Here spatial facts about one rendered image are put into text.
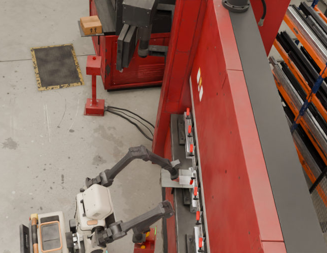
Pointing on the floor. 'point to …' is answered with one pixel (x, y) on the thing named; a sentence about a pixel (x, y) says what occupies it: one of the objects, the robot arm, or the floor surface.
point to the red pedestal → (93, 109)
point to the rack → (306, 92)
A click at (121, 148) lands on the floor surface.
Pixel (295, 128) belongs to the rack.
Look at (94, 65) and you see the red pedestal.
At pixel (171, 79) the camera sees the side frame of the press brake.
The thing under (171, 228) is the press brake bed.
